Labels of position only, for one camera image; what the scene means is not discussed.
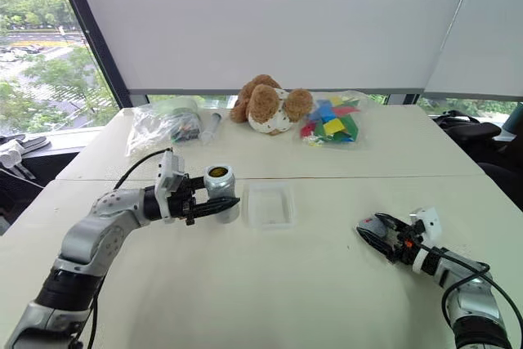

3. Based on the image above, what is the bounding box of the large white roller blind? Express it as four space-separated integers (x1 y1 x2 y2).
67 0 480 96

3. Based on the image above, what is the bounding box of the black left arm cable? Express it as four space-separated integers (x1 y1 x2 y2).
113 147 173 191

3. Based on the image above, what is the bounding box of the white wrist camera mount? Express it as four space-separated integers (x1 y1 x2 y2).
154 150 188 224
409 207 444 244

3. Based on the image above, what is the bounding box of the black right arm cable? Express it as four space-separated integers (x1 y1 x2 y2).
419 244 523 328

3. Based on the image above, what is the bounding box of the clear plastic box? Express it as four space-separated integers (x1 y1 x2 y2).
241 181 297 231

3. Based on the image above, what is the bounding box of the silver jar with yellow contents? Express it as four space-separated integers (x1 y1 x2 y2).
202 164 241 226

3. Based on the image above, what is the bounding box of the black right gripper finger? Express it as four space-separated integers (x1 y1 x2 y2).
355 226 400 263
373 213 406 232

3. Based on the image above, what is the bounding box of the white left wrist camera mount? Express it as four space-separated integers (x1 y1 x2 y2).
154 150 188 224

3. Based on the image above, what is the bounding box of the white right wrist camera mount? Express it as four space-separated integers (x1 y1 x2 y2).
409 207 444 244

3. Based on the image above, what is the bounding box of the black window frame post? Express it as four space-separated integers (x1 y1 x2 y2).
47 0 132 110

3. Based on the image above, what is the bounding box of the clear bag of colourful blocks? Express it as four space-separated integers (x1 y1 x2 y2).
298 90 371 150

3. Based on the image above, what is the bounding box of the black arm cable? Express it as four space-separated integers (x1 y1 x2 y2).
419 244 523 328
113 147 173 191

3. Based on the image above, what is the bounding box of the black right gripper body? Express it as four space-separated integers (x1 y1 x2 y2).
384 221 426 266

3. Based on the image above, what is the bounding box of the grey jar lid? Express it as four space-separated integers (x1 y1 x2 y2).
356 214 387 240

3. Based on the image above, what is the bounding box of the narrow white roller blind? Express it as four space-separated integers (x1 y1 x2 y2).
422 0 523 101

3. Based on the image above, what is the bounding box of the clear plastic syringe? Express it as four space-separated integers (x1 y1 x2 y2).
199 111 224 146

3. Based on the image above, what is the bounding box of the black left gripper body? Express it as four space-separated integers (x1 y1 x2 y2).
168 176 205 226

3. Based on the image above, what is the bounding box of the black office chair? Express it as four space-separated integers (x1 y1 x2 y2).
431 109 523 213

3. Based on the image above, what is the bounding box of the brown plush toy dog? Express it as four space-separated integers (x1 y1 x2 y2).
229 74 315 137

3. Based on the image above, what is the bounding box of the clear bag of small parts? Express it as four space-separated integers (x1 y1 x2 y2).
125 96 204 158

